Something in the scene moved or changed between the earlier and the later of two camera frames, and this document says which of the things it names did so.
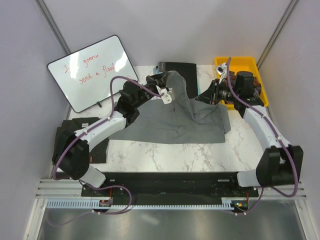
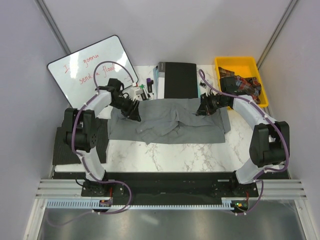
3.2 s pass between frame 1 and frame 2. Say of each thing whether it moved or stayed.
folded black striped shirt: stayed
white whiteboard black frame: stayed
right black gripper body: moved
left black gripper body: moved
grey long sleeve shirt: moved
